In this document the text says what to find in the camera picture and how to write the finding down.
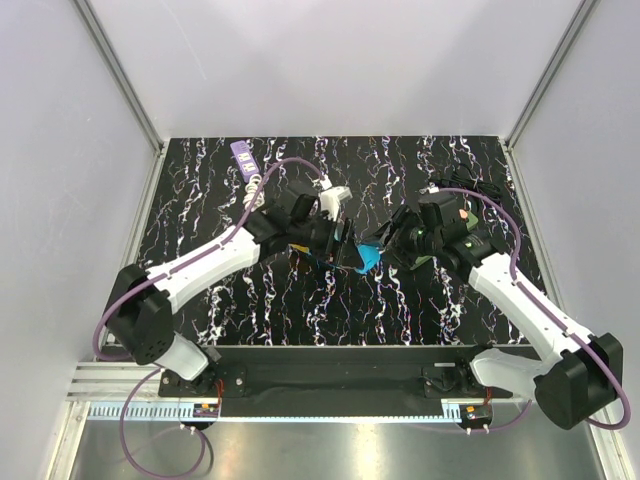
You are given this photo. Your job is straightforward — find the light blue square adapter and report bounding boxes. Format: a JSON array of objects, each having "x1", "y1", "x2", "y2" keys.
[{"x1": 355, "y1": 244, "x2": 383, "y2": 275}]

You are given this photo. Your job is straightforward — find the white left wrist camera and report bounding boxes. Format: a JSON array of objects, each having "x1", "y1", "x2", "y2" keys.
[{"x1": 319, "y1": 186, "x2": 352, "y2": 222}]

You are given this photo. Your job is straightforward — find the green round-hole power strip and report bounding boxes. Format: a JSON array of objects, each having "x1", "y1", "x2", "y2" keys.
[{"x1": 407, "y1": 255, "x2": 432, "y2": 271}]

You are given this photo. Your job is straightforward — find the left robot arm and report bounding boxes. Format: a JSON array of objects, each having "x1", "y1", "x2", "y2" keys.
[{"x1": 103, "y1": 182, "x2": 362, "y2": 396}]

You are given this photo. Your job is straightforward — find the yellow cube socket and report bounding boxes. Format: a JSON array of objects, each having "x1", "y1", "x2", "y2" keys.
[{"x1": 290, "y1": 244, "x2": 310, "y2": 253}]

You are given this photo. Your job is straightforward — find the purple power strip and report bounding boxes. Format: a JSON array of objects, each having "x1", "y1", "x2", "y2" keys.
[{"x1": 230, "y1": 140, "x2": 260, "y2": 183}]

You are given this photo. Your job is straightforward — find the aluminium frame rail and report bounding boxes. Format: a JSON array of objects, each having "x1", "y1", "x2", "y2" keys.
[{"x1": 67, "y1": 362, "x2": 166, "y2": 401}]

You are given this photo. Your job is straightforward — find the black cable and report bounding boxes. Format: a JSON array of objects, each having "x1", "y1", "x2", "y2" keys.
[{"x1": 429, "y1": 164, "x2": 503, "y2": 204}]

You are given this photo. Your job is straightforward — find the white slotted cable duct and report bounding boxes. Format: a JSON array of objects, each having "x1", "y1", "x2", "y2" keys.
[{"x1": 88, "y1": 401, "x2": 219, "y2": 422}]

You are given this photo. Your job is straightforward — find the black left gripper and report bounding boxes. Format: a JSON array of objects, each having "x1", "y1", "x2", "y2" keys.
[{"x1": 289, "y1": 211, "x2": 364, "y2": 269}]

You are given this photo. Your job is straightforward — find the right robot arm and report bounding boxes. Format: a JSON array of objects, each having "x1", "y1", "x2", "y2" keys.
[{"x1": 362, "y1": 188, "x2": 632, "y2": 430}]

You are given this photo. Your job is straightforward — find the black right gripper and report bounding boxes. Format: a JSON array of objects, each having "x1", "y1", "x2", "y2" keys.
[{"x1": 362, "y1": 204, "x2": 442, "y2": 271}]

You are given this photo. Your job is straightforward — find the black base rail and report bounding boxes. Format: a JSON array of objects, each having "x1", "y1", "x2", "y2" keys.
[{"x1": 159, "y1": 346, "x2": 488, "y2": 399}]

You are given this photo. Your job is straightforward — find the white cord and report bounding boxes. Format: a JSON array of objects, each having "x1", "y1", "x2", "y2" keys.
[{"x1": 242, "y1": 174, "x2": 266, "y2": 214}]

